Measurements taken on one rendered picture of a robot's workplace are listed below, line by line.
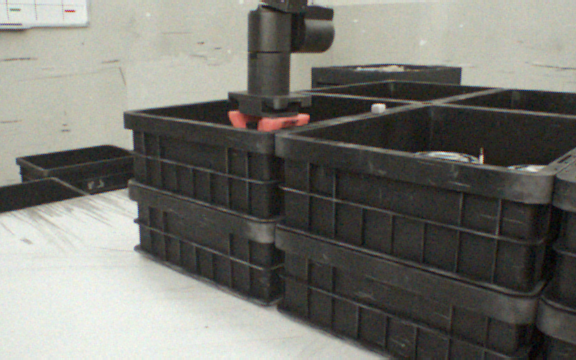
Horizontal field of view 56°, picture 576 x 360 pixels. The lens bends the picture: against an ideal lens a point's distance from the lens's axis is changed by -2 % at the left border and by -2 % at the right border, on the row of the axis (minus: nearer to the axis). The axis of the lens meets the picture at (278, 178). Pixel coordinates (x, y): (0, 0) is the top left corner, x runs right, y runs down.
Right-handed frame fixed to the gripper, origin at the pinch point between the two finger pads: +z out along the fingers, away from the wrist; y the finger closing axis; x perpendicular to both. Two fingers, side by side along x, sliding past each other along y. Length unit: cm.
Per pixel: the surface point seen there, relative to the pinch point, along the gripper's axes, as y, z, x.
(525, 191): -37.4, -4.8, 5.0
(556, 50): 94, -12, -344
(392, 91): 28, -4, -66
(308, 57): 296, 1, -310
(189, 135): 4.2, -3.9, 9.9
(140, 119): 14.8, -4.9, 11.1
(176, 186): 8.1, 3.8, 9.6
